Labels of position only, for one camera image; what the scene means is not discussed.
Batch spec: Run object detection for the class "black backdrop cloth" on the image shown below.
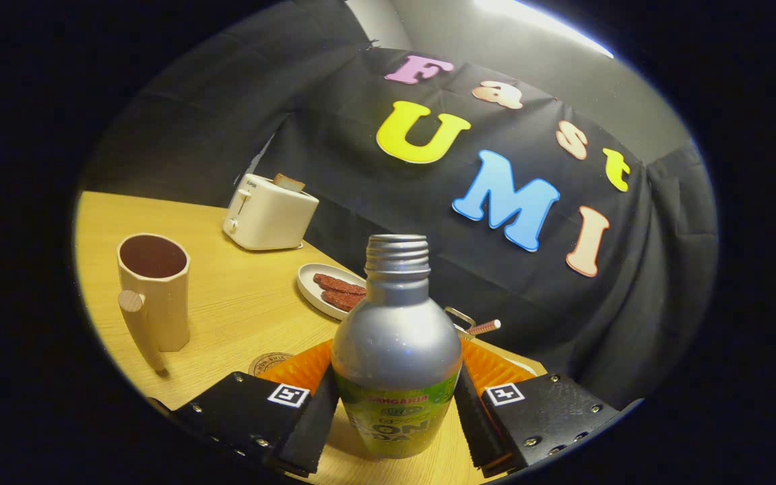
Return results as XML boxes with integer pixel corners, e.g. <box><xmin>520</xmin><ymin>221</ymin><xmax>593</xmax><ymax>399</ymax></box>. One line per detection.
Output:
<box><xmin>82</xmin><ymin>0</ymin><xmax>719</xmax><ymax>412</ymax></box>

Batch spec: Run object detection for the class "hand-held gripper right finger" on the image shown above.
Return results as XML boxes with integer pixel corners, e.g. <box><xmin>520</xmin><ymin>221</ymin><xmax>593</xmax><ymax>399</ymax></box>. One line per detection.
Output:
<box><xmin>454</xmin><ymin>337</ymin><xmax>641</xmax><ymax>479</ymax></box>

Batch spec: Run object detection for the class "silver bottle with green label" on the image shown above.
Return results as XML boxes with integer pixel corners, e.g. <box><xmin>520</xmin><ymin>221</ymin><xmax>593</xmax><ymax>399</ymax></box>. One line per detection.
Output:
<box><xmin>331</xmin><ymin>234</ymin><xmax>463</xmax><ymax>460</ymax></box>

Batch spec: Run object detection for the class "metal wire basket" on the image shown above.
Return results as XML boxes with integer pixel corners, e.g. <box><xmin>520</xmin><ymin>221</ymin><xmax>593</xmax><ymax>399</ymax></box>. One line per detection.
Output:
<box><xmin>443</xmin><ymin>306</ymin><xmax>476</xmax><ymax>334</ymax></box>

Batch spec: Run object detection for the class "white oval plate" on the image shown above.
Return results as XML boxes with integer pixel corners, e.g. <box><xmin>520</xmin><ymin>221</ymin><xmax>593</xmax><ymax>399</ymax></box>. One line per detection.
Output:
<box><xmin>296</xmin><ymin>263</ymin><xmax>367</xmax><ymax>321</ymax></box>

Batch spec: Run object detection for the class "red sausage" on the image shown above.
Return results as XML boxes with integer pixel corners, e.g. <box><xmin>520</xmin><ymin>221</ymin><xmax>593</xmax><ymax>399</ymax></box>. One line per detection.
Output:
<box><xmin>313</xmin><ymin>273</ymin><xmax>366</xmax><ymax>296</ymax></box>
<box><xmin>321</xmin><ymin>290</ymin><xmax>364</xmax><ymax>312</ymax></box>

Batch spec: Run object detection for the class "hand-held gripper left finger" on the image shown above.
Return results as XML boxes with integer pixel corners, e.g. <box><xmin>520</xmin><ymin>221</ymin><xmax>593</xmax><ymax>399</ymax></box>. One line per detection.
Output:
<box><xmin>152</xmin><ymin>339</ymin><xmax>342</xmax><ymax>479</ymax></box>

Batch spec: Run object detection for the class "white toaster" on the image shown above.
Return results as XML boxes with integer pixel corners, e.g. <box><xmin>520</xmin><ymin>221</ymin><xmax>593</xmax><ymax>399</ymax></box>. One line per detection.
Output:
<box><xmin>222</xmin><ymin>174</ymin><xmax>320</xmax><ymax>252</ymax></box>

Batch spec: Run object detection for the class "wooden table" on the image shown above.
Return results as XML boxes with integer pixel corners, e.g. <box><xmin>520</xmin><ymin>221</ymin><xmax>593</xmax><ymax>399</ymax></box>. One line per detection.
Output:
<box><xmin>75</xmin><ymin>191</ymin><xmax>547</xmax><ymax>485</ymax></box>

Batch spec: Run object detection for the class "round wooden coaster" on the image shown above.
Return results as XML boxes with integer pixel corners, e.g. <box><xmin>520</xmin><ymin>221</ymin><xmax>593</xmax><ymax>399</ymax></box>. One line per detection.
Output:
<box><xmin>249</xmin><ymin>352</ymin><xmax>294</xmax><ymax>378</ymax></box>

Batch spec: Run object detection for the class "beige wooden cup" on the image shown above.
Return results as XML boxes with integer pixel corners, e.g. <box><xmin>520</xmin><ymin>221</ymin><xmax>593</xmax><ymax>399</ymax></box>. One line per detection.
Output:
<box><xmin>117</xmin><ymin>233</ymin><xmax>191</xmax><ymax>373</ymax></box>

